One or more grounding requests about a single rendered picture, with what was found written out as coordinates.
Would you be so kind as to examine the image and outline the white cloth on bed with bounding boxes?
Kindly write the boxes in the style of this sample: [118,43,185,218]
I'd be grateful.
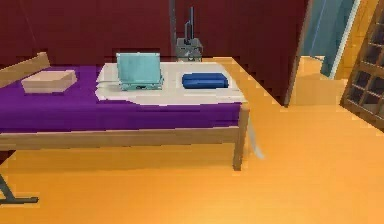
[95,61,248,107]

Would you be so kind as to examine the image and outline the blue flat cushion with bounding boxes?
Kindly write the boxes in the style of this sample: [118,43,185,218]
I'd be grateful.
[181,72,230,90]

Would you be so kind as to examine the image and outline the wooden bed with purple cover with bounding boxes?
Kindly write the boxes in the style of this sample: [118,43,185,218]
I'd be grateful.
[0,51,251,172]

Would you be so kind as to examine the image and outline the beige pillow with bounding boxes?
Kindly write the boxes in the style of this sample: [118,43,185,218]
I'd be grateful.
[20,69,78,95]

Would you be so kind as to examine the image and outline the teal room door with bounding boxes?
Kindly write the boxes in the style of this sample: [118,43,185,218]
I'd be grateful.
[301,0,357,79]

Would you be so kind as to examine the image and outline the brown wooden lattice shelf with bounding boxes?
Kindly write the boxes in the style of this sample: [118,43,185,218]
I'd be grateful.
[339,0,384,129]

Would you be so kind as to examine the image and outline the dark grey metal leg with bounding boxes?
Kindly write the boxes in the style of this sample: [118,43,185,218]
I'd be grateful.
[0,173,40,205]

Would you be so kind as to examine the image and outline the grey box with black post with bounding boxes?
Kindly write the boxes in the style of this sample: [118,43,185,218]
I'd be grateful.
[175,5,204,63]

